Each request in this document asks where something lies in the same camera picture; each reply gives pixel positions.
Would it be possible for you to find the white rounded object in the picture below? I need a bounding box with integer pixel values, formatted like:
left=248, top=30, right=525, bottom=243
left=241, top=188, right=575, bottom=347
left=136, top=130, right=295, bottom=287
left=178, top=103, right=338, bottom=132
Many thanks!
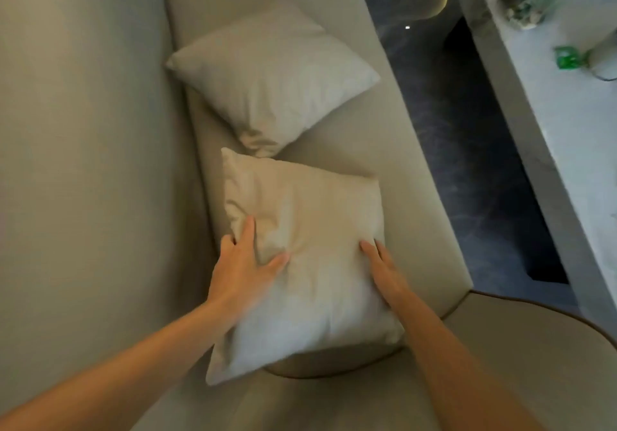
left=585, top=30, right=617, bottom=83

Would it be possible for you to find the beige square pillow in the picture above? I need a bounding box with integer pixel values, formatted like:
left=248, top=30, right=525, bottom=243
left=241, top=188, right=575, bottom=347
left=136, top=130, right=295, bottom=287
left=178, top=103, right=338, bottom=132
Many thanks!
left=205, top=147, right=406, bottom=387

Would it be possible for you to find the light grey square pillow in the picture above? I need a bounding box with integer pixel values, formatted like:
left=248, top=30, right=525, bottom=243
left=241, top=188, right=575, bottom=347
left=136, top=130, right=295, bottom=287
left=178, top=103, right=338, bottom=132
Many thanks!
left=165, top=2, right=381, bottom=158

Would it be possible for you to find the beige fabric sofa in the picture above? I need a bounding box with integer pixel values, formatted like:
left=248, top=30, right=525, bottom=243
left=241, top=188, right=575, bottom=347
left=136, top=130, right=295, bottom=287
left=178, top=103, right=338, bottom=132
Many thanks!
left=0, top=0, right=617, bottom=431

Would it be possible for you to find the person's right hand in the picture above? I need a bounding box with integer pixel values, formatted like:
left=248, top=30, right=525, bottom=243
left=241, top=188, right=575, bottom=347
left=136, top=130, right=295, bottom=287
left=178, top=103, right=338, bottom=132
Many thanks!
left=359, top=238, right=416, bottom=314

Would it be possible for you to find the person's left hand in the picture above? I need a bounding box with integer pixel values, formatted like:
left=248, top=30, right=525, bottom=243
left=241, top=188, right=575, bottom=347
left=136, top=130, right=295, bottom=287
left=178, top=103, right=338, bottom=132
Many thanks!
left=207, top=215, right=291, bottom=324

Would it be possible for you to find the person's right forearm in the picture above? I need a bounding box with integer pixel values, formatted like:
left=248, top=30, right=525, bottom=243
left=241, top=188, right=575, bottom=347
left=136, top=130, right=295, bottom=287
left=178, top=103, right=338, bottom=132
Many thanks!
left=393, top=294, right=546, bottom=431

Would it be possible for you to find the white marble coffee table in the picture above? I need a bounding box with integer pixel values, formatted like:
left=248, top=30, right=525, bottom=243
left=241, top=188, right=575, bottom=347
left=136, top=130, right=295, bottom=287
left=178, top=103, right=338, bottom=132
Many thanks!
left=447, top=0, right=617, bottom=336

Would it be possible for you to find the person's left forearm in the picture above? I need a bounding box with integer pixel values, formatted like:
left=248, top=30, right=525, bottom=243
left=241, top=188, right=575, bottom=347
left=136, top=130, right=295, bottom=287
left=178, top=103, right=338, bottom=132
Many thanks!
left=0, top=296, right=243, bottom=431

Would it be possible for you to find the small green object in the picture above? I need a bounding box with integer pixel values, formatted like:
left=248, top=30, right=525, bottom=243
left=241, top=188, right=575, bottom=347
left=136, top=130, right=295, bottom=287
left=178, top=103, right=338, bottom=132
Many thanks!
left=553, top=45, right=592, bottom=70

